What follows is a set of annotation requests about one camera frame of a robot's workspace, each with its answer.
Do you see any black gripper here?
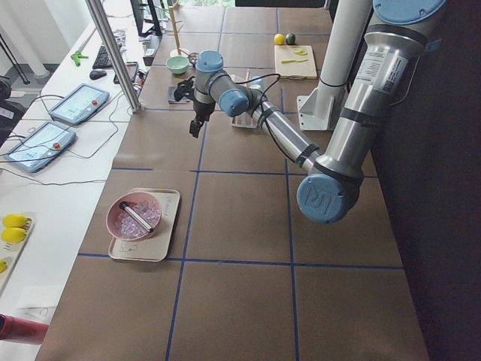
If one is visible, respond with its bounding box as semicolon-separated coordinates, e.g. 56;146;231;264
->
189;100;215;138

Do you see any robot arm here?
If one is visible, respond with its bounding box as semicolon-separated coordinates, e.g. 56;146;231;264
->
174;1;446;223

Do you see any blue cup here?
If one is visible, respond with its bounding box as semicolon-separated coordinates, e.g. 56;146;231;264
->
250;76;263;86

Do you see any grey folded cloth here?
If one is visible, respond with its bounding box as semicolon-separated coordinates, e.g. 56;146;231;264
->
168;86;189;104

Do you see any green bowl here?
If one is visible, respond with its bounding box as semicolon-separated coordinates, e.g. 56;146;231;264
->
166;56;190;74

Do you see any large metal scoop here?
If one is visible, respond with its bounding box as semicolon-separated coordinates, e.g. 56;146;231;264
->
188;53;199;67

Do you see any wooden mug tree stand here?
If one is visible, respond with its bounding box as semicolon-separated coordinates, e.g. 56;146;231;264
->
168;4;189;57

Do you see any metal ice scoop in bowl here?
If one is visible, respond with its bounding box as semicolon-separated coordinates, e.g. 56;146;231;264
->
119;202;154;233

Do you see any black computer mouse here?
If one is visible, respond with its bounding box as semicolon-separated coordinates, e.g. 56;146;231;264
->
89;69;107;80

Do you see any black keyboard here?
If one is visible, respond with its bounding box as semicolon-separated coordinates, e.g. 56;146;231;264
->
92;45;113;69

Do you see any far teach pendant tablet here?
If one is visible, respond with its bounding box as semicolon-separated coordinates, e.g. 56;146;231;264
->
48;83;110;126

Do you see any teach pendant tablet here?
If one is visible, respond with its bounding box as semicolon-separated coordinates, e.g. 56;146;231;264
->
4;122;77;173
48;83;110;126

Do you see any whole yellow lemon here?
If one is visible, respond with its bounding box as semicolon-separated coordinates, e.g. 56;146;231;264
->
274;33;285;45

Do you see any pink bowl with ice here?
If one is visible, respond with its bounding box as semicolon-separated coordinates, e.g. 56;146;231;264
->
106;191;162;241

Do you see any wooden cutting board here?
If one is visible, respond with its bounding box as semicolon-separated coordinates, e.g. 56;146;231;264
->
274;45;317;79

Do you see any beige serving tray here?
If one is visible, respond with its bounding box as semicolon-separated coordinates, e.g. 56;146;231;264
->
108;188;180;262

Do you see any lemon half slice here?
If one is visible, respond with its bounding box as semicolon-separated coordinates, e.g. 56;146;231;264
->
292;47;307;56

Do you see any yellow plastic knife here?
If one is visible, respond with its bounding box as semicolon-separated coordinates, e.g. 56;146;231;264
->
280;58;308;64

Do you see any green plastic clamp tool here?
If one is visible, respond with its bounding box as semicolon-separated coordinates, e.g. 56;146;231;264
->
71;50;89;67

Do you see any near teach pendant tablet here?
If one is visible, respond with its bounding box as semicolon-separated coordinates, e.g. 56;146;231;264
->
4;122;77;173

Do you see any tray with lemons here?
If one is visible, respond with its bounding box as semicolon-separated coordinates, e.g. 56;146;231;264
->
1;214;35;292

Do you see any red cylinder object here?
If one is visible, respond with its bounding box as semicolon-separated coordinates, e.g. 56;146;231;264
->
1;314;49;344

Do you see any white wire cup rack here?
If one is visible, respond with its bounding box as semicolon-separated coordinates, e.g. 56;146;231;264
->
230;68;265;129

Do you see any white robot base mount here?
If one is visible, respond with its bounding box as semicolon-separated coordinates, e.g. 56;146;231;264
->
297;0;372;131

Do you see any aluminium frame post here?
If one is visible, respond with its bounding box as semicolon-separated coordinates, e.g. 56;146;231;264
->
86;0;141;114

